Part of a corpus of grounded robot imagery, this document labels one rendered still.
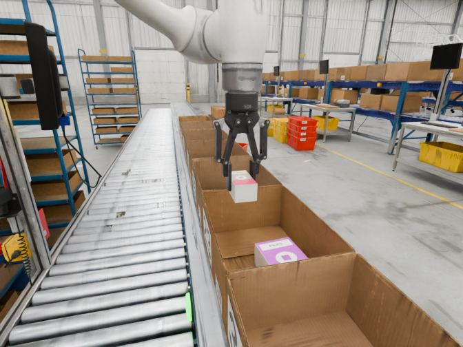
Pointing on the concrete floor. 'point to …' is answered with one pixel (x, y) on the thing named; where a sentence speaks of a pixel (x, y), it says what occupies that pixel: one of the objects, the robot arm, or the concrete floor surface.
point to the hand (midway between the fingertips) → (240, 176)
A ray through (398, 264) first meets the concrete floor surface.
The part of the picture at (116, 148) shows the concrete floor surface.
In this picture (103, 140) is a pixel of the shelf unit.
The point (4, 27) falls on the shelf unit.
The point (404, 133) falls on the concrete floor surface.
